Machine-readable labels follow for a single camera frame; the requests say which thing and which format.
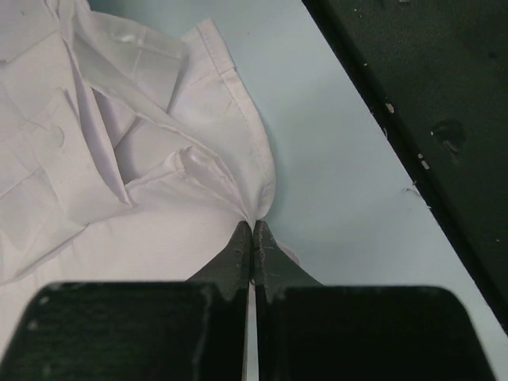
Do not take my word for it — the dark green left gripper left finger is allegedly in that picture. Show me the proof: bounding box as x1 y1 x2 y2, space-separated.
1 222 253 380

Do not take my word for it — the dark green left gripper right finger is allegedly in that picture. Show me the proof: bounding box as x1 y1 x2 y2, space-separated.
252 221 495 380

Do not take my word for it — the white long sleeve shirt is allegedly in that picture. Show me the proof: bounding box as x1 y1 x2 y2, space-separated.
0 0 302 294

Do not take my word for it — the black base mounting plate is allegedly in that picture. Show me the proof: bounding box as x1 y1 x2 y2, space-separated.
306 1 507 314

